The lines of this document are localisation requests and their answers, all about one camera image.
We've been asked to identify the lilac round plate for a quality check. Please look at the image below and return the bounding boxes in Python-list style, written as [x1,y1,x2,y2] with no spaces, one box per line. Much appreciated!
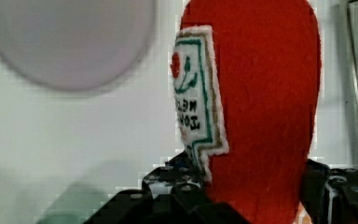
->
[0,0,155,91]

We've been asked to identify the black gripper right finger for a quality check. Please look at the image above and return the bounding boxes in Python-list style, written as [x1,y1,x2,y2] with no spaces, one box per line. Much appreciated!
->
[300,160,358,224]

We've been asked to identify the red felt ketchup bottle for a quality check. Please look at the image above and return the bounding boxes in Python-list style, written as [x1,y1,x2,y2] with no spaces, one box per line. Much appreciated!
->
[171,0,322,224]

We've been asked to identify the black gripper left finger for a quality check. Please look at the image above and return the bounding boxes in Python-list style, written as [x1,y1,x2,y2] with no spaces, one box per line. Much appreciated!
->
[84,152,249,224]

